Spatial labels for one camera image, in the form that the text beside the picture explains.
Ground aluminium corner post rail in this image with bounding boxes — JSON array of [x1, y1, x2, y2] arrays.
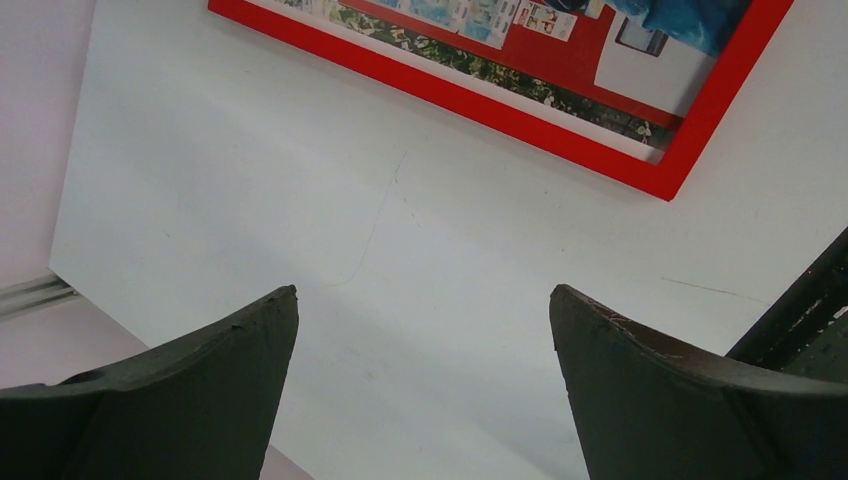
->
[[1, 274, 79, 322]]

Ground orange wooden picture frame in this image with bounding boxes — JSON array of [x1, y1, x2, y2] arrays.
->
[[207, 1, 790, 201]]

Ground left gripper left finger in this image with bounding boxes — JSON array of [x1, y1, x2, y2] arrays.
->
[[1, 286, 299, 479]]

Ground colourful printed photo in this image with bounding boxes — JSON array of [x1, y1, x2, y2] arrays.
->
[[263, 1, 750, 164]]

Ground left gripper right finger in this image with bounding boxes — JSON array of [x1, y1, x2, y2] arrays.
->
[[549, 284, 847, 479]]

